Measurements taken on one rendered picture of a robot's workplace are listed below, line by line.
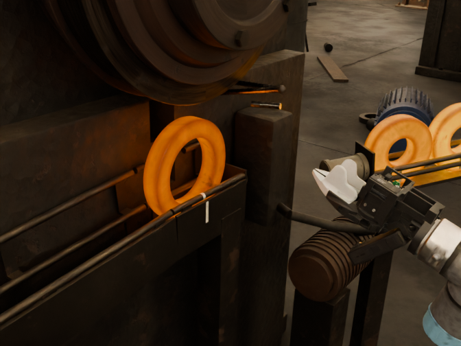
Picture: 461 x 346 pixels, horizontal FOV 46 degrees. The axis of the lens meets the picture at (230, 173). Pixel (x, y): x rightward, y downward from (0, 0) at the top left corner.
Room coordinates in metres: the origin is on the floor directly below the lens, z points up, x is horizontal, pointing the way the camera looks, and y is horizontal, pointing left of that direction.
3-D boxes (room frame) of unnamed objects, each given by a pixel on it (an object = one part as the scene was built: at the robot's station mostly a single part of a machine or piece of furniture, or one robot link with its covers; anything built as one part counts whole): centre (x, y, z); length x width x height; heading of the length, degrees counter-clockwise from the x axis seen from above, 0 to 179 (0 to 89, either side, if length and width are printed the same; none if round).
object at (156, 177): (0.86, 0.08, 0.75); 0.18 x 0.03 x 0.18; 144
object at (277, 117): (1.06, -0.06, 0.68); 0.11 x 0.08 x 0.24; 53
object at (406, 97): (2.90, -0.96, 0.17); 0.57 x 0.31 x 0.34; 163
